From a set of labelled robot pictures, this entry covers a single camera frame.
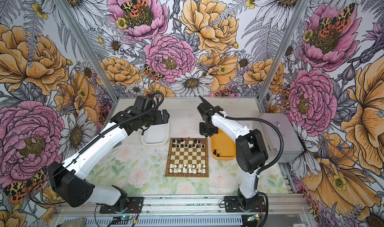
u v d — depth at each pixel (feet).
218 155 2.88
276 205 2.51
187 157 2.93
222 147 3.10
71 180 1.27
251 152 1.60
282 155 1.53
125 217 2.35
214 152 2.93
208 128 2.51
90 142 2.32
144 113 1.75
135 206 2.42
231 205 2.43
